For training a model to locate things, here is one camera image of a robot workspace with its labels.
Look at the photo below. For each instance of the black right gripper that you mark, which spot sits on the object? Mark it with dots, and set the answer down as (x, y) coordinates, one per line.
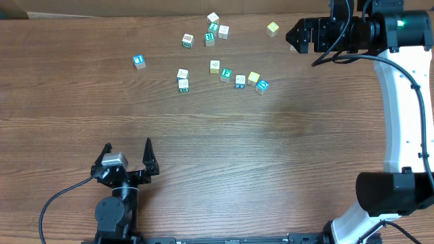
(320, 29)

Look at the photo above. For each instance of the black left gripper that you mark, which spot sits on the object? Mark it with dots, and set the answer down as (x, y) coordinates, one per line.
(150, 167)

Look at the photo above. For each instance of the yellow-top wooden block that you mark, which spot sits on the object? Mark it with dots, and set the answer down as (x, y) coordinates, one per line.
(253, 78)

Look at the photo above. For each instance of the blue D letter block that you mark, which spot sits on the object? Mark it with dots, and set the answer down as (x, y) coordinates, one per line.
(262, 86)

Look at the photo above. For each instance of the blue T letter block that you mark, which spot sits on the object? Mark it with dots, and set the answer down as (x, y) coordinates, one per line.
(240, 81)

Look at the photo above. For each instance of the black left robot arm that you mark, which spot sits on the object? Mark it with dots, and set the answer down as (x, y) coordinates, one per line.
(117, 215)

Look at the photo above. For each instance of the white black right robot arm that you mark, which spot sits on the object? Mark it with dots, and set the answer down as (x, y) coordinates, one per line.
(399, 43)

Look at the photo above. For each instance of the blue P letter block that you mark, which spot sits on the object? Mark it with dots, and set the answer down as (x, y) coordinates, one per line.
(292, 48)

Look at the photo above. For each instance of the yellow-top block far right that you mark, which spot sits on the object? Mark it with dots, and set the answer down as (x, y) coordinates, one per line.
(272, 29)

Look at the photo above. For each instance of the blue-sided wooden block rear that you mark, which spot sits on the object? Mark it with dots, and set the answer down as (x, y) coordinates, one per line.
(223, 32)

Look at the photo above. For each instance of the green F letter block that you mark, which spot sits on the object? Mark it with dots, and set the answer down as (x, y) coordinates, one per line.
(226, 75)

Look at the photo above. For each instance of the green L letter block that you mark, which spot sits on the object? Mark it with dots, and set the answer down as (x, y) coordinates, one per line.
(213, 28)

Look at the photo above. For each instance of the rear plain wooden block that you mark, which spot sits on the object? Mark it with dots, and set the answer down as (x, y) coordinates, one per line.
(213, 18)

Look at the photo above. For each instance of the plain wooden block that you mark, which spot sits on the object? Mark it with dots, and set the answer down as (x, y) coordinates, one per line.
(213, 18)
(182, 74)

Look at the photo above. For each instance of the yellow-sided wooden block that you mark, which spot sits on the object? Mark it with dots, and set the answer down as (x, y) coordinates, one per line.
(214, 66)

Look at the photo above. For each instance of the green-top R block rear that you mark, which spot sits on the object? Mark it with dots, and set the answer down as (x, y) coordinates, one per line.
(209, 39)

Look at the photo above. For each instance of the green R letter block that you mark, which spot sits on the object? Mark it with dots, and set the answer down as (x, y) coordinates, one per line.
(183, 85)

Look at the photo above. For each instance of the blue-top block far left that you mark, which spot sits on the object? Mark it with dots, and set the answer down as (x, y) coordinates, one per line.
(139, 61)

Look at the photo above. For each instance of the plain top wooden block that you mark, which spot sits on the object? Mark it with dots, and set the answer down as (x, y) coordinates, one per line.
(182, 74)

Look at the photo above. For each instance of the green B letter block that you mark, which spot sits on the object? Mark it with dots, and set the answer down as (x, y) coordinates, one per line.
(187, 40)

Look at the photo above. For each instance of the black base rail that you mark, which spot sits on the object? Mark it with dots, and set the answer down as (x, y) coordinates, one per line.
(237, 240)

